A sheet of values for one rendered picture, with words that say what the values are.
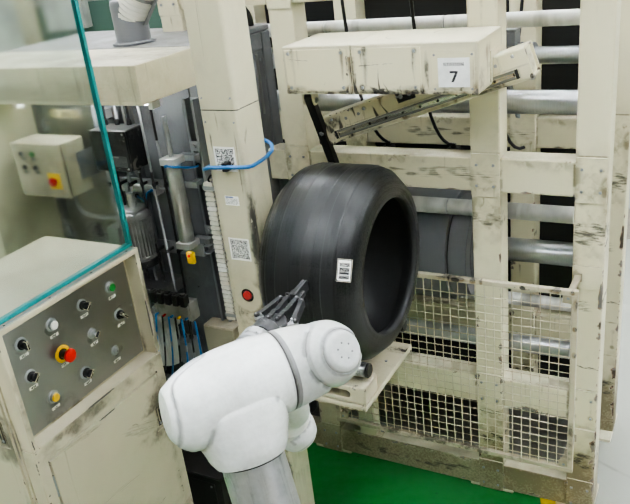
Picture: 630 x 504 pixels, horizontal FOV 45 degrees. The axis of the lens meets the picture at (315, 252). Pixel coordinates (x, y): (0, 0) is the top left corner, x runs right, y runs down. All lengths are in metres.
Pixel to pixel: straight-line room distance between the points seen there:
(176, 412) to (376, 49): 1.37
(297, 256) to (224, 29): 0.65
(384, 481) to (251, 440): 2.13
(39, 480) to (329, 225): 1.06
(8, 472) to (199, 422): 1.30
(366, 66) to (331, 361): 1.26
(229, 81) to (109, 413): 1.04
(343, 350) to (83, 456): 1.34
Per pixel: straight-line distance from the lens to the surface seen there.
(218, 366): 1.14
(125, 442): 2.50
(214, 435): 1.14
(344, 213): 2.00
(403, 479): 3.25
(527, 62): 2.24
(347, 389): 2.27
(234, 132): 2.21
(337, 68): 2.29
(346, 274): 1.97
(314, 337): 1.16
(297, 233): 2.03
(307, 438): 1.78
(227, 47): 2.16
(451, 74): 2.16
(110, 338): 2.42
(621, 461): 3.40
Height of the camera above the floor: 2.12
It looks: 23 degrees down
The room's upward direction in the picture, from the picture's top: 7 degrees counter-clockwise
